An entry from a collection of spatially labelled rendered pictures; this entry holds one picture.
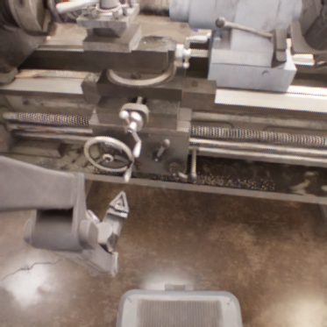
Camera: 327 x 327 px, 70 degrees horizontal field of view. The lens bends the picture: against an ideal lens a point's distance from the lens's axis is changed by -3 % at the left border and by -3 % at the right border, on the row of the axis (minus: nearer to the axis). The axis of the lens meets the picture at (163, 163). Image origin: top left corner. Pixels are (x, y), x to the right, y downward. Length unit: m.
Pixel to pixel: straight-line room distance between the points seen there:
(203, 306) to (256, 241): 0.60
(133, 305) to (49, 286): 0.58
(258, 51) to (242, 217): 1.02
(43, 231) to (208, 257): 1.19
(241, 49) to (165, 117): 0.40
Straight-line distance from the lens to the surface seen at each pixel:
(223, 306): 1.20
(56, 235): 0.43
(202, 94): 0.97
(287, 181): 1.39
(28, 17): 1.20
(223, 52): 1.04
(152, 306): 1.17
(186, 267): 1.48
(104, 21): 0.88
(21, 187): 0.29
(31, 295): 1.62
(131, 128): 0.81
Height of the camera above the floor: 1.42
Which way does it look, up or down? 51 degrees down
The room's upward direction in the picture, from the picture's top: 1 degrees counter-clockwise
